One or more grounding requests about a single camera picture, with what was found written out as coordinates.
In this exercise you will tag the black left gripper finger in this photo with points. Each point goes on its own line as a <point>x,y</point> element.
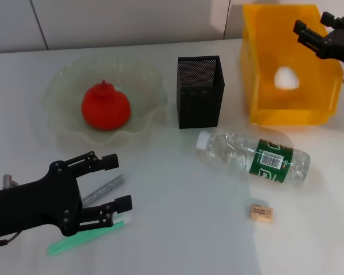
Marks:
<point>123,202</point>

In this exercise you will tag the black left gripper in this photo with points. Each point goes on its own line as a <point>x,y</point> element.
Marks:
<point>31,206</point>

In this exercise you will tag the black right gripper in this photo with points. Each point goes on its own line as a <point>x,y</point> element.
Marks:
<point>341,43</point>

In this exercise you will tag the red-orange fruit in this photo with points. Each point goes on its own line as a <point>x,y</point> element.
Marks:
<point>106,106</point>

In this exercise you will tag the white paper ball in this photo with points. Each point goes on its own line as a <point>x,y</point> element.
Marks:
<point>286,78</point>

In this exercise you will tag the clear water bottle green label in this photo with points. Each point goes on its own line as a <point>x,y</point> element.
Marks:
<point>232,151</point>

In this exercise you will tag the grey glitter marker pen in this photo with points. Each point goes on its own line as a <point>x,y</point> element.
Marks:
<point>106,189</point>

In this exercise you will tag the green pen white clip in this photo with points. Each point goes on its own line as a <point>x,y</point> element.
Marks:
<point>66,245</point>

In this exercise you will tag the pale green glass fruit plate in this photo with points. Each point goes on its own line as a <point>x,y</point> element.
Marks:
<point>63,86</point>

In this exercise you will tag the black mesh pen holder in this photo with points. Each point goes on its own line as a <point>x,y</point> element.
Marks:
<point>199,94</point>

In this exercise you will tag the tan eraser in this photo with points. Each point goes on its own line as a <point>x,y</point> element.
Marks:
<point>261,213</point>

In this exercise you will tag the yellow plastic bin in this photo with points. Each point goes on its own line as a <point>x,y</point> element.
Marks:
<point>261,109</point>

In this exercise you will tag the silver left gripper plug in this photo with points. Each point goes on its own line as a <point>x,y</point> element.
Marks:
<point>9,181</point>

